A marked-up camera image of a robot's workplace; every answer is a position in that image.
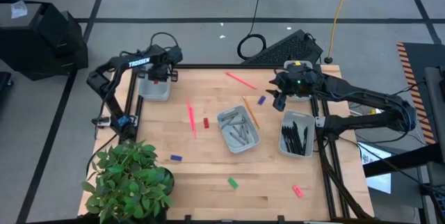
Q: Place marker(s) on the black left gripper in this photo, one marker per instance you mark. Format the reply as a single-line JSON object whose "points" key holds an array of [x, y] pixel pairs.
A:
{"points": [[160, 72]]}

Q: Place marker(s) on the black perforated computer case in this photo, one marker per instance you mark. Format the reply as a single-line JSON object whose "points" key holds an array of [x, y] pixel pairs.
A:
{"points": [[278, 50]]}

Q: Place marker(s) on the black plant pot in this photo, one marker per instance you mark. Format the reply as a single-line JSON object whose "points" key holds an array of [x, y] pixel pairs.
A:
{"points": [[171, 182]]}

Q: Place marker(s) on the purple eraser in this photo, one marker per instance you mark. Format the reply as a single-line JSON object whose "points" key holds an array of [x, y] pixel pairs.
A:
{"points": [[261, 99]]}

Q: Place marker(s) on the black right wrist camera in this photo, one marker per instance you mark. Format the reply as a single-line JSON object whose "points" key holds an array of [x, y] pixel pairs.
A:
{"points": [[280, 103]]}

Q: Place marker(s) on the grey plastic bin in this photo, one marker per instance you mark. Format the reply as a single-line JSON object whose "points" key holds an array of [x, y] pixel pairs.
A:
{"points": [[222, 137], [309, 119], [154, 92], [306, 98]]}

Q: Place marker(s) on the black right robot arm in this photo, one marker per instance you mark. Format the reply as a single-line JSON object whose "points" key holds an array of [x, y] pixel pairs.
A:
{"points": [[365, 93]]}

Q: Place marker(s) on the black desk bar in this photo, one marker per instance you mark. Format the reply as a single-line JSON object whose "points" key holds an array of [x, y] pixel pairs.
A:
{"points": [[400, 161]]}

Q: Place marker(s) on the black pen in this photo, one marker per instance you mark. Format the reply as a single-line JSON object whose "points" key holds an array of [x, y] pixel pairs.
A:
{"points": [[285, 140], [297, 136], [305, 140], [289, 140], [293, 137]]}

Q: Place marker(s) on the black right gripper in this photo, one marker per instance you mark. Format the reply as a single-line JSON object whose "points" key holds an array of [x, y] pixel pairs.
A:
{"points": [[299, 81]]}

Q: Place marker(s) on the blue eraser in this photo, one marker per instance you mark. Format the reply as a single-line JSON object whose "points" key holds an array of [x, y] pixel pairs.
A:
{"points": [[176, 158]]}

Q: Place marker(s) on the red eraser with black logo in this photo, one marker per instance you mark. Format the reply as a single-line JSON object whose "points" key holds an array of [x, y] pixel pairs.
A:
{"points": [[206, 123]]}

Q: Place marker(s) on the crumpled clear plastic bag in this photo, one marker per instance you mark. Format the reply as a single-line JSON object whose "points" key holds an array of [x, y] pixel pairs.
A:
{"points": [[18, 9]]}

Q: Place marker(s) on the orange pencil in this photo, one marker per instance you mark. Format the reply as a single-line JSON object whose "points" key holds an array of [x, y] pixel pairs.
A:
{"points": [[250, 111]]}

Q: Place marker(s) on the pink eraser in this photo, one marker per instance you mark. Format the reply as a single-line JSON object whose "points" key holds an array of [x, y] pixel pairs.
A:
{"points": [[298, 191]]}

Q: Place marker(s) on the black aluminium table frame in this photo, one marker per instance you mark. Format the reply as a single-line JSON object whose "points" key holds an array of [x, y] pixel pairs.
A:
{"points": [[208, 66]]}

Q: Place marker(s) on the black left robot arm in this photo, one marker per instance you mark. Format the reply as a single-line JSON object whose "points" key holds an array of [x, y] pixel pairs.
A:
{"points": [[104, 85]]}

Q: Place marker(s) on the green leafy plant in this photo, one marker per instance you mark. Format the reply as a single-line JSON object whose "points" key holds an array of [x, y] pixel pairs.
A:
{"points": [[128, 182]]}

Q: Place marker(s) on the white paper sheet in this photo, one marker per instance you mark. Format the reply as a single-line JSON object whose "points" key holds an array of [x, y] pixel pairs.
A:
{"points": [[377, 182]]}

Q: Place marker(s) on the green eraser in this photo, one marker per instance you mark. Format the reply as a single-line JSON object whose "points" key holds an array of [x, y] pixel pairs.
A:
{"points": [[233, 183]]}

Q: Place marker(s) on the black round floor foot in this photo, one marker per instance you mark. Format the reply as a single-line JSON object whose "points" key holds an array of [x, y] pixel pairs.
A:
{"points": [[328, 60]]}

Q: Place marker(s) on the black mat with orange stripes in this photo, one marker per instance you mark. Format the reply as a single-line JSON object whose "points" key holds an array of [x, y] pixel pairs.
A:
{"points": [[424, 57]]}

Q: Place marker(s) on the black stacked cases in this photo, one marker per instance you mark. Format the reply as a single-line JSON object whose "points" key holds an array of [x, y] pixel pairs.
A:
{"points": [[34, 43]]}

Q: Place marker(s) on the black caster base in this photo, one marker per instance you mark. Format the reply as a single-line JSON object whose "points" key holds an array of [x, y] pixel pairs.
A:
{"points": [[4, 79]]}

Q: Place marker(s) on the silver mounting bracket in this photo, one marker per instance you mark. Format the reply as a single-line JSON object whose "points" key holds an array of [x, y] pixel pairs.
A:
{"points": [[320, 122]]}

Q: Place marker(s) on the pink pencil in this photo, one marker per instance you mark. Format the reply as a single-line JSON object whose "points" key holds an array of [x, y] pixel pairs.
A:
{"points": [[194, 131], [188, 107], [241, 80]]}

